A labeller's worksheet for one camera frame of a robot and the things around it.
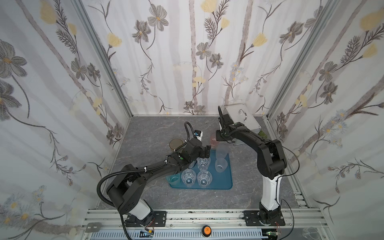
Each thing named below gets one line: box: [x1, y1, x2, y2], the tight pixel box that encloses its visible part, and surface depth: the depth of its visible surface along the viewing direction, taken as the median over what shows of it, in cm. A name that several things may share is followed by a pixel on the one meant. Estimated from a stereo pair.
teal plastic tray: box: [169, 149, 233, 190], surface depth 88 cm
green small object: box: [258, 130, 268, 139], surface depth 109 cm
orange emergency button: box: [201, 225, 212, 238], surface depth 65 cm
